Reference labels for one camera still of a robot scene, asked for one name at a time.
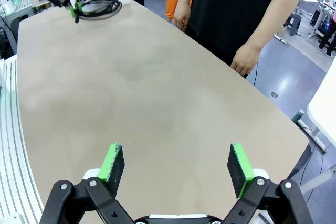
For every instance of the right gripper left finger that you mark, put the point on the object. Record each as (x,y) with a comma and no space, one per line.
(110,166)

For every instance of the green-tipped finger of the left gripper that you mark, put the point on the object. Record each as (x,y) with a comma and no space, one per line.
(71,11)
(78,7)

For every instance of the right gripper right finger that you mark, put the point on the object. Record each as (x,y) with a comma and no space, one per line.
(241,169)

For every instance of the person's left forearm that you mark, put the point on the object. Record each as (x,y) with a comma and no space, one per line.
(265,30)

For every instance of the person's right hand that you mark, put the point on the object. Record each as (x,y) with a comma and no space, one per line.
(181,16)

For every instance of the person's left hand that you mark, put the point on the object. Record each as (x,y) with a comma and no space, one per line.
(245,58)

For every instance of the aluminium profile base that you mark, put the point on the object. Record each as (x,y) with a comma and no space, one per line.
(13,155)

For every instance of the white table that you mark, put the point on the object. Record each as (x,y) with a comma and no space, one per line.
(325,108)

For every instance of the person in black t-shirt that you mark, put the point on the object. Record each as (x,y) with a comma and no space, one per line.
(223,11)

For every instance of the gray step stool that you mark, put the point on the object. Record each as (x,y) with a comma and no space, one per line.
(293,23)

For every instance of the person in pink top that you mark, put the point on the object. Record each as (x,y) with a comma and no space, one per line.
(329,32)

